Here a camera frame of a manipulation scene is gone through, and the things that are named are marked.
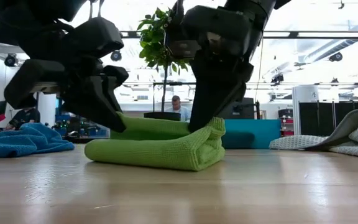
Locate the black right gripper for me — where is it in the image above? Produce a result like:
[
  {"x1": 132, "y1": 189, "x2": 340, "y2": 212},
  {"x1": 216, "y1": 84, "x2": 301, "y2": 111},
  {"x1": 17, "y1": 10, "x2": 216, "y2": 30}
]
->
[{"x1": 165, "y1": 21, "x2": 255, "y2": 133}]

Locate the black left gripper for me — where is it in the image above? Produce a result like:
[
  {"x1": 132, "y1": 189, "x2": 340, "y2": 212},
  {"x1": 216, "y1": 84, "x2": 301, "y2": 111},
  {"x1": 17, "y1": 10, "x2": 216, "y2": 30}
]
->
[{"x1": 4, "y1": 55, "x2": 130, "y2": 133}]

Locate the teal plastic bin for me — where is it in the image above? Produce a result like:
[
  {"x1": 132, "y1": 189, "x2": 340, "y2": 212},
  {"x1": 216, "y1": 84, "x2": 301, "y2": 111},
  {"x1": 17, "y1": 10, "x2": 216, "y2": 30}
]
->
[{"x1": 221, "y1": 119, "x2": 282, "y2": 149}]

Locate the green microfiber towel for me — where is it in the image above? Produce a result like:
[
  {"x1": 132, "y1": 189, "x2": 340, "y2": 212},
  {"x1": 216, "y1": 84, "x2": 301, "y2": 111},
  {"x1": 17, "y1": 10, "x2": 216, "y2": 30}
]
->
[{"x1": 84, "y1": 112, "x2": 226, "y2": 172}]

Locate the blue microfiber towel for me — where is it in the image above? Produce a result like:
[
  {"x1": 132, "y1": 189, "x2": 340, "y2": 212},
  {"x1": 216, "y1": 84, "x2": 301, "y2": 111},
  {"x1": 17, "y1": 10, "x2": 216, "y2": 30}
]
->
[{"x1": 0, "y1": 122, "x2": 75, "y2": 159}]

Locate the grey microfiber towel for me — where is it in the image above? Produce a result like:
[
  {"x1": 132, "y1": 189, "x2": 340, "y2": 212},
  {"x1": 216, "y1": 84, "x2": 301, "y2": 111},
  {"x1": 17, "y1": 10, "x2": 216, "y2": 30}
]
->
[{"x1": 268, "y1": 108, "x2": 358, "y2": 160}]

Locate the large black monitor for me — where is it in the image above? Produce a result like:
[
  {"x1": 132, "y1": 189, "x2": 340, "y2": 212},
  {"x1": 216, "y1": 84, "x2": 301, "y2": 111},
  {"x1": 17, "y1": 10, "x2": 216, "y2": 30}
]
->
[{"x1": 218, "y1": 97, "x2": 256, "y2": 121}]

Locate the blue shelving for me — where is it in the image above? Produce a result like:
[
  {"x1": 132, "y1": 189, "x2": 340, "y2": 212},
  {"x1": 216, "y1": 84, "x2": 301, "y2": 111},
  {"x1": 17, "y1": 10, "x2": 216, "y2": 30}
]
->
[{"x1": 54, "y1": 98, "x2": 110, "y2": 138}]

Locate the green potted plant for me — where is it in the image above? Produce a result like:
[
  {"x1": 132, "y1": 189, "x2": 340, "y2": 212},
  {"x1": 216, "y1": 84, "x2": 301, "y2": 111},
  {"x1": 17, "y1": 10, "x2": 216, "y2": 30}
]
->
[{"x1": 136, "y1": 6, "x2": 204, "y2": 122}]

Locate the red storage shelf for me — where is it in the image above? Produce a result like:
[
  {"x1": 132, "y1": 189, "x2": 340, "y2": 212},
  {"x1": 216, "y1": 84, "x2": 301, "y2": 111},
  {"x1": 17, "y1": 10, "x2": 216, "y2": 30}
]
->
[{"x1": 278, "y1": 108, "x2": 294, "y2": 137}]

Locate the seated person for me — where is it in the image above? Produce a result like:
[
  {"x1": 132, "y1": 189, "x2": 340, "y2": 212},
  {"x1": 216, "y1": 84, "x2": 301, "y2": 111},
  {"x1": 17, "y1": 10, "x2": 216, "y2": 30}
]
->
[{"x1": 4, "y1": 107, "x2": 42, "y2": 131}]

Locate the white pillar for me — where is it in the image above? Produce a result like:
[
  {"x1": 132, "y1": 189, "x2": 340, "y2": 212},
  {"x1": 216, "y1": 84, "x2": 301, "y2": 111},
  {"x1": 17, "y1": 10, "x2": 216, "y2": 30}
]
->
[{"x1": 292, "y1": 85, "x2": 319, "y2": 136}]

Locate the black partition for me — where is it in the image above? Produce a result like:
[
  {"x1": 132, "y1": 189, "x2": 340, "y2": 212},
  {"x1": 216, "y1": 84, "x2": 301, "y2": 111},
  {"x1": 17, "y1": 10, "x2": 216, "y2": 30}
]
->
[{"x1": 299, "y1": 93, "x2": 358, "y2": 137}]

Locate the black background rig frame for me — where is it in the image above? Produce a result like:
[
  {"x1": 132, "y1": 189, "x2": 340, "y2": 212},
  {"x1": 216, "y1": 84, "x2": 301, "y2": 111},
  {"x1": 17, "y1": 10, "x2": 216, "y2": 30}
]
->
[{"x1": 121, "y1": 81, "x2": 358, "y2": 138}]

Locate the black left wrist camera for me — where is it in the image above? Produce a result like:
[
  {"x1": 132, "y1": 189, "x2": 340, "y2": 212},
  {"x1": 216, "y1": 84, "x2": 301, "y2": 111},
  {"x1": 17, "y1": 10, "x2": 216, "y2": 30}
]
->
[{"x1": 68, "y1": 16, "x2": 125, "y2": 59}]

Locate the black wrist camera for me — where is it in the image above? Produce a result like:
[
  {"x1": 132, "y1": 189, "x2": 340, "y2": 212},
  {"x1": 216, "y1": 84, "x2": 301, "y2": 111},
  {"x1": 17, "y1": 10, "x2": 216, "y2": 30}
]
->
[
  {"x1": 181, "y1": 5, "x2": 252, "y2": 58},
  {"x1": 68, "y1": 16, "x2": 125, "y2": 59}
]

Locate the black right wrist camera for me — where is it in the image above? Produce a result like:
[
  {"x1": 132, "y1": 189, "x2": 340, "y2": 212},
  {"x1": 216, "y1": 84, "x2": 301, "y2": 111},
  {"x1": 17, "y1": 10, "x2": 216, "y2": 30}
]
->
[{"x1": 181, "y1": 5, "x2": 252, "y2": 58}]

